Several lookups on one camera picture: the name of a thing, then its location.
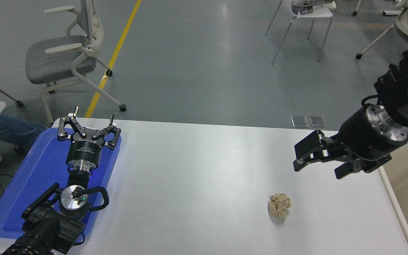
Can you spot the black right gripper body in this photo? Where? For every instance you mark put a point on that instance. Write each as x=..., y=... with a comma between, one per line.
x=363, y=141

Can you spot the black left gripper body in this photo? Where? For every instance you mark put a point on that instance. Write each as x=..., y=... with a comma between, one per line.
x=83, y=150

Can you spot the tan paper ball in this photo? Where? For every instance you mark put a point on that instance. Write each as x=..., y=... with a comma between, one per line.
x=279, y=207

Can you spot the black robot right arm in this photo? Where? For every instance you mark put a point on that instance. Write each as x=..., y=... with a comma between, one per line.
x=395, y=85

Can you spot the metal floor outlet plate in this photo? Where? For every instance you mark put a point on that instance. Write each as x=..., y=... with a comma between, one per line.
x=318, y=121
x=299, y=122

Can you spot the blue plastic tray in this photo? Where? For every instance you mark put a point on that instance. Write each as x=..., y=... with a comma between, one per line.
x=34, y=177

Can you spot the person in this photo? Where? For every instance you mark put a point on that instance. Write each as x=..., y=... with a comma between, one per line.
x=9, y=129

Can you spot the grey white office chair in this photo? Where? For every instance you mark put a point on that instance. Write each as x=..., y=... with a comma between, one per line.
x=55, y=58

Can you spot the grey chair with metal legs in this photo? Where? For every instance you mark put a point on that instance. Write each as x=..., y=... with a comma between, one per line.
x=4, y=92

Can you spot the white chair with metal legs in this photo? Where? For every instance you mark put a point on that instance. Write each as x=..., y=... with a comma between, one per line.
x=313, y=14

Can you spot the pale cloth bundle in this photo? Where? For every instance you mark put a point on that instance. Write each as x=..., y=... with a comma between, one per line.
x=310, y=5

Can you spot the tan frame castor chair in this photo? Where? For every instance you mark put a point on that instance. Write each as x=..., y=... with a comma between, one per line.
x=356, y=10

